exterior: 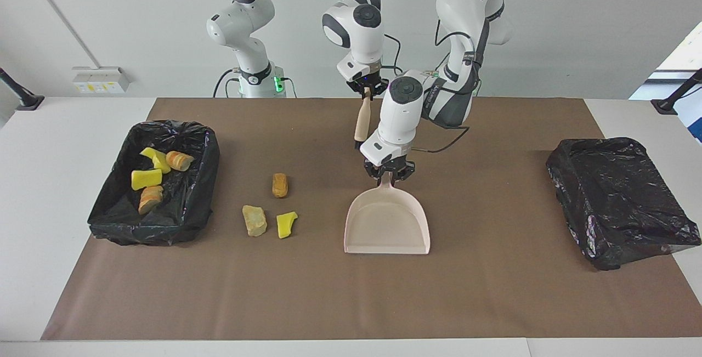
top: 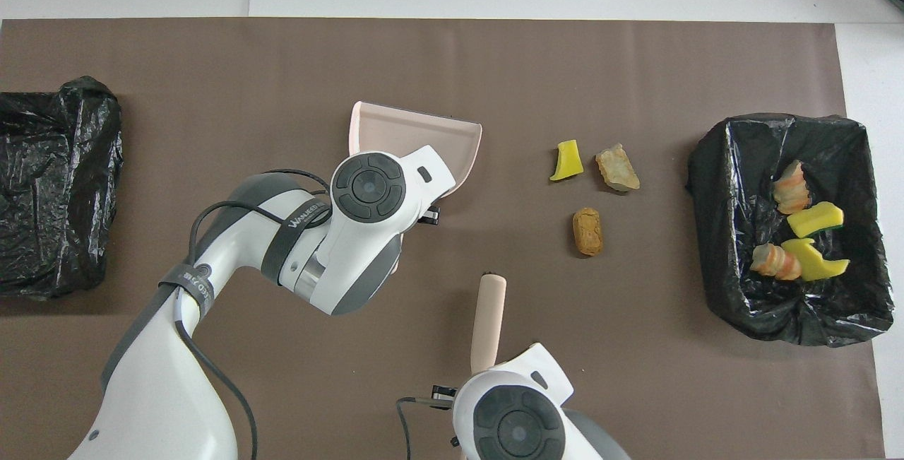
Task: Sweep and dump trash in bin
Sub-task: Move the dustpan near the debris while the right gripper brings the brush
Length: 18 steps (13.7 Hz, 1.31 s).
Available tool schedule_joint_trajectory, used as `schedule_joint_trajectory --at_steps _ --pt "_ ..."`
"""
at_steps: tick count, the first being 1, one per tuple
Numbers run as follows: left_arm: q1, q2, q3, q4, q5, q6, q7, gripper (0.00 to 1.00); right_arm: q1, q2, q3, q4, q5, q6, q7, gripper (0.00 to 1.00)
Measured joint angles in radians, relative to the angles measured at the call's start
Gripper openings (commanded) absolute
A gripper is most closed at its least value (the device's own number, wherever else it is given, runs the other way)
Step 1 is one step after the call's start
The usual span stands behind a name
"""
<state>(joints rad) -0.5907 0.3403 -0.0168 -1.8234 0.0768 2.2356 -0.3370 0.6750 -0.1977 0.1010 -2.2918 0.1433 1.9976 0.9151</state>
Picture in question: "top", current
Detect yellow notched sponge piece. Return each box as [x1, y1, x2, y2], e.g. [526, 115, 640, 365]
[780, 237, 851, 281]

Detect open bin with black bag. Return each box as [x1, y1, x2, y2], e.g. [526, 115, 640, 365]
[686, 114, 895, 348]

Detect bin wrapped in black bag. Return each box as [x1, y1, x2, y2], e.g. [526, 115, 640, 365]
[0, 76, 124, 300]

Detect brown sponge piece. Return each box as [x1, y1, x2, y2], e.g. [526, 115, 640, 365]
[573, 207, 605, 256]

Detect brown paper table mat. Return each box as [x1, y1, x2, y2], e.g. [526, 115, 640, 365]
[0, 18, 887, 460]

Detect pink plastic dustpan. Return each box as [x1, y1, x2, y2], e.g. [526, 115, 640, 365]
[350, 101, 483, 199]

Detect beige hand brush black bristles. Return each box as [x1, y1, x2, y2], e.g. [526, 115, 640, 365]
[470, 273, 508, 376]

